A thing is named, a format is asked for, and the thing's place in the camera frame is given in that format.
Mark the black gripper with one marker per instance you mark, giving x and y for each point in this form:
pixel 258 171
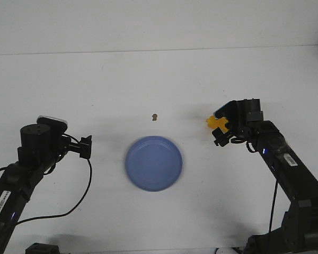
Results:
pixel 84 147
pixel 231 123

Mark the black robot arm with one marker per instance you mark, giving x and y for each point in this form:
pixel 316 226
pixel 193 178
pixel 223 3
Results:
pixel 298 183
pixel 43 145

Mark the yellow corn cob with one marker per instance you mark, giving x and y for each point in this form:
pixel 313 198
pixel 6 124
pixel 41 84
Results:
pixel 215 123

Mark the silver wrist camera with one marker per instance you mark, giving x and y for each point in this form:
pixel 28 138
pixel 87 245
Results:
pixel 54 121

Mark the blue round plate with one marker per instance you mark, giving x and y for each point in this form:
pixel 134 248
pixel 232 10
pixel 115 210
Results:
pixel 153 163

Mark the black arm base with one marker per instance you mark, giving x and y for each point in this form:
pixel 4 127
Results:
pixel 41 248
pixel 276 242

